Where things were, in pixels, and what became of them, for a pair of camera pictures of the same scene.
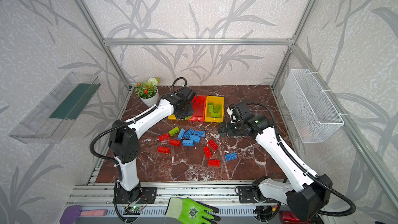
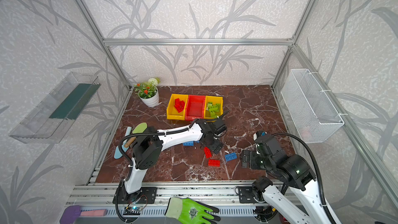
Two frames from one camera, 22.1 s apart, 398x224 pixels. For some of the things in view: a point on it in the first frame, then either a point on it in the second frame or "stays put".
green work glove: x=188 y=210 stays put
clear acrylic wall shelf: x=51 y=119 stays put
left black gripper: x=186 y=111 → x=214 y=144
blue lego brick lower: x=187 y=142 stays put
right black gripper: x=228 y=129 → x=247 y=158
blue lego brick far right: x=230 y=156 stays put
